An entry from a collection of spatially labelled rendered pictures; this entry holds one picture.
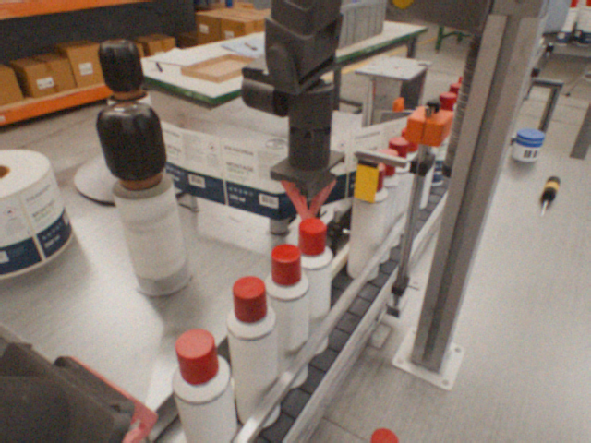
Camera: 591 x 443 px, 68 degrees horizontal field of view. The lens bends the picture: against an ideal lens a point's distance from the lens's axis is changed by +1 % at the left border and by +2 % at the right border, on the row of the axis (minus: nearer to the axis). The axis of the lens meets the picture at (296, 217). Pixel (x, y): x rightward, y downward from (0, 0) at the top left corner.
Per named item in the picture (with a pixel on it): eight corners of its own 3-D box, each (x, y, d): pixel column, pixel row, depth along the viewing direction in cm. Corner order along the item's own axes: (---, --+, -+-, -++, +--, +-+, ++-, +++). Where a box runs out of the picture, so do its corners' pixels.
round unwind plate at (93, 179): (149, 137, 123) (148, 133, 122) (235, 163, 109) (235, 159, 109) (47, 182, 101) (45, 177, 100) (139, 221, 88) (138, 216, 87)
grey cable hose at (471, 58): (443, 167, 65) (476, 12, 53) (468, 173, 64) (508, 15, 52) (437, 176, 63) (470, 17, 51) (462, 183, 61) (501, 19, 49)
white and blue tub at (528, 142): (512, 160, 122) (518, 136, 118) (509, 149, 127) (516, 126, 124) (539, 163, 120) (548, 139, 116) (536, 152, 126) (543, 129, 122)
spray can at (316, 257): (303, 323, 65) (304, 208, 54) (333, 338, 63) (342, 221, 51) (283, 347, 61) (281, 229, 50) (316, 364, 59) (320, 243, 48)
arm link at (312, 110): (315, 86, 50) (343, 75, 53) (271, 74, 53) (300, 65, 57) (313, 142, 54) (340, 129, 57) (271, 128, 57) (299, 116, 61)
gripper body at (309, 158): (268, 182, 58) (266, 129, 54) (307, 154, 65) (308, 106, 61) (309, 195, 55) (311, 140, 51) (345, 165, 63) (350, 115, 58)
